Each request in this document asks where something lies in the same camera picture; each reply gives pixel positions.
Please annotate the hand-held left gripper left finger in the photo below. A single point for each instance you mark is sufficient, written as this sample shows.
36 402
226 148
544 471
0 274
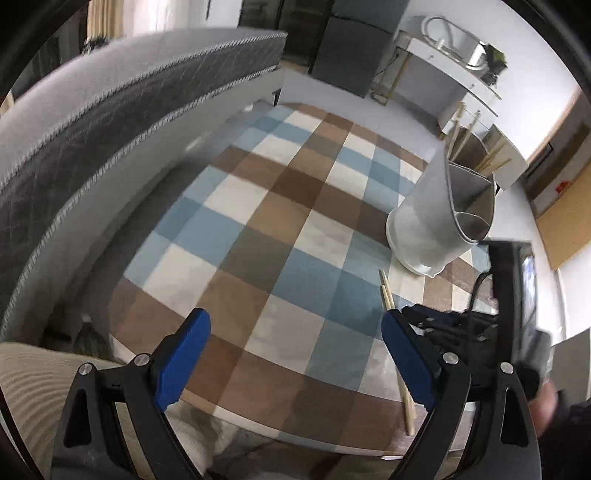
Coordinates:
182 360

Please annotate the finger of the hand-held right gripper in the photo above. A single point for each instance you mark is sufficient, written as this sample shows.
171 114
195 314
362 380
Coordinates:
443 314
461 333

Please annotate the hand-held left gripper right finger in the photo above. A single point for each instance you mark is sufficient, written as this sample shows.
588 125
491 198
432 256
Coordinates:
408 364

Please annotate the wooden chopstick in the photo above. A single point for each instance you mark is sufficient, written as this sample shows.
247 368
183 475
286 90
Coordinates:
455 124
388 300
497 165
408 415
490 156
471 131

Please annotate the grey white utensil holder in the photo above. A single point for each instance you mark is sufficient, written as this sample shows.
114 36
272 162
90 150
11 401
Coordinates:
425 221

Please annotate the person's right hand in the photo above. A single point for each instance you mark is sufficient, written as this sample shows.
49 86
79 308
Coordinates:
545 404

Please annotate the white fuzzy cloth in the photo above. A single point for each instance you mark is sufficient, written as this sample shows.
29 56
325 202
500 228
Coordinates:
198 438

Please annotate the wooden door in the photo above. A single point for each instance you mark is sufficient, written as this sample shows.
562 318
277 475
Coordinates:
568 230

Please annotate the grey nightstand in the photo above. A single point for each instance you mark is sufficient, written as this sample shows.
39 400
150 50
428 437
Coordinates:
510 170

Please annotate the cream knit clothing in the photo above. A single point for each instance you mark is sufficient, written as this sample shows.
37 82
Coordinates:
27 392

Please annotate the plaid tablecloth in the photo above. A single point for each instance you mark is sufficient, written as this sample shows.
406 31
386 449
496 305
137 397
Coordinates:
286 230

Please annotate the dark potted plant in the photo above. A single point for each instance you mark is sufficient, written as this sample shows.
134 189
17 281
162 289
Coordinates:
495 62

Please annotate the white vanity desk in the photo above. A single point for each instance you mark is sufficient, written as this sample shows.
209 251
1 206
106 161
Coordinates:
443 50

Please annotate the grey quilted bed mattress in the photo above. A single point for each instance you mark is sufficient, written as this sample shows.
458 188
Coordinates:
92 115

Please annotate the oval vanity mirror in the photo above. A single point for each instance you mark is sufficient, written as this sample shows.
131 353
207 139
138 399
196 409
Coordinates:
457 41

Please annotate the dark grey refrigerator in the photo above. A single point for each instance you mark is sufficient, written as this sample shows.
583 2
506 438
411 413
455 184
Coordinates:
355 50

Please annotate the dark glass cabinet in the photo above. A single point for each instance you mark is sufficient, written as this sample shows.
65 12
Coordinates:
277 14

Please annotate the beige curtain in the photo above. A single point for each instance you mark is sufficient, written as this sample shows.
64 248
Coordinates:
104 18

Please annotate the red wall box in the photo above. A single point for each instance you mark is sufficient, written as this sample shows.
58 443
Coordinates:
563 188

